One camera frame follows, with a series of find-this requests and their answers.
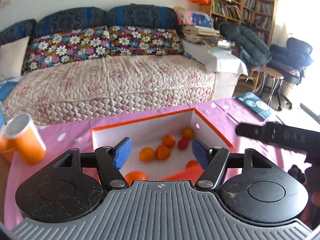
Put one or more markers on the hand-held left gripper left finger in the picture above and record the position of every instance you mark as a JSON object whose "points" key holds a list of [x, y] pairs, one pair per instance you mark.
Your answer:
{"points": [[122, 152]]}

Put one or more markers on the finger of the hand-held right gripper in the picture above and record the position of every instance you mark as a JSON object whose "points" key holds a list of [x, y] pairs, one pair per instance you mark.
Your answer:
{"points": [[250, 130]]}

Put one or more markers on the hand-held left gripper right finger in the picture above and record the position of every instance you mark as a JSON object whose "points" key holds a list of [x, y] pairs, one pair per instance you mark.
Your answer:
{"points": [[200, 152]]}

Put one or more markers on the orange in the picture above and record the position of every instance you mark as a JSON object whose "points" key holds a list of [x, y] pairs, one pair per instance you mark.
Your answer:
{"points": [[192, 164], [135, 175], [146, 154], [162, 152], [188, 133], [169, 141]]}

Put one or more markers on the small red fruit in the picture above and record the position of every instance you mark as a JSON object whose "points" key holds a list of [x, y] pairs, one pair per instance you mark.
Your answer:
{"points": [[183, 143]]}

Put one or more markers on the orange box white inside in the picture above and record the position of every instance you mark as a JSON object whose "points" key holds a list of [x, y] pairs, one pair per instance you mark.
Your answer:
{"points": [[150, 130]]}

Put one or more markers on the teal book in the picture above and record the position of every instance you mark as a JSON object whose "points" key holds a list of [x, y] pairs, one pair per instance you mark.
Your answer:
{"points": [[257, 106]]}

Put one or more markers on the pink tablecloth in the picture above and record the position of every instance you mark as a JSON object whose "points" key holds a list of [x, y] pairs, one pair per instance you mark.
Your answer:
{"points": [[70, 135]]}

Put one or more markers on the wooden stool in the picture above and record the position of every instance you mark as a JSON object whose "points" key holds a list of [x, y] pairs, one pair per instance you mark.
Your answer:
{"points": [[270, 73]]}

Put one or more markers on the black office chair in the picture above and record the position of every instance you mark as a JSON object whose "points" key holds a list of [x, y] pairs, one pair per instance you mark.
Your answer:
{"points": [[297, 77]]}

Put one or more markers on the quilted sofa bed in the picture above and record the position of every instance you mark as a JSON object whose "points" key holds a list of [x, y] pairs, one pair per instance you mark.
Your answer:
{"points": [[112, 87]]}

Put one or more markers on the dark blue jacket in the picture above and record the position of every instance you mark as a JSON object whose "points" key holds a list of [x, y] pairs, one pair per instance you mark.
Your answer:
{"points": [[290, 55]]}

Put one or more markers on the dark green jacket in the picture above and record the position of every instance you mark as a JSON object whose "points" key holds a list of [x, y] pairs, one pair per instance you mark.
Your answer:
{"points": [[247, 42]]}

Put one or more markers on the orange speckled canister white lid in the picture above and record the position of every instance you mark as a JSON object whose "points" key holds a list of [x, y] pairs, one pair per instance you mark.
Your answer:
{"points": [[27, 145]]}

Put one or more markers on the stack of books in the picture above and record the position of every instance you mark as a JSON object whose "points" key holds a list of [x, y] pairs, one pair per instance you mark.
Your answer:
{"points": [[205, 36]]}

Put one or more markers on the daisy print cushion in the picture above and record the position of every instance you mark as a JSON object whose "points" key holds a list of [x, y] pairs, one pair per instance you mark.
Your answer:
{"points": [[145, 40], [67, 46]]}

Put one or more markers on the orange waste bin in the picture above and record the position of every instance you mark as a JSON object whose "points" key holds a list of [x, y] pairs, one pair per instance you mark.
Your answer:
{"points": [[6, 148]]}

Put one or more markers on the wooden bookshelf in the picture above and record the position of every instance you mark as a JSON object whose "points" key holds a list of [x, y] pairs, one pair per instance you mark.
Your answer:
{"points": [[250, 5]]}

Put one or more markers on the pink plastic bag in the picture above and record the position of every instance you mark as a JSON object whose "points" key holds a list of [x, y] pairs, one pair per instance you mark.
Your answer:
{"points": [[192, 17]]}

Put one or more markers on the blue white striped blanket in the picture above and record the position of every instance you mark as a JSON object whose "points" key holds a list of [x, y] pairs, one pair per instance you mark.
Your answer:
{"points": [[6, 90]]}

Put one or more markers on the dark blue patterned back cushion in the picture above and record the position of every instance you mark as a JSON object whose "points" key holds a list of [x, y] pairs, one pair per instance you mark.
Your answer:
{"points": [[140, 15], [70, 20], [15, 31]]}

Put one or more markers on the beige pillow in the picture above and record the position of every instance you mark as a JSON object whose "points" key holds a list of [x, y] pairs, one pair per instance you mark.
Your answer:
{"points": [[12, 57]]}

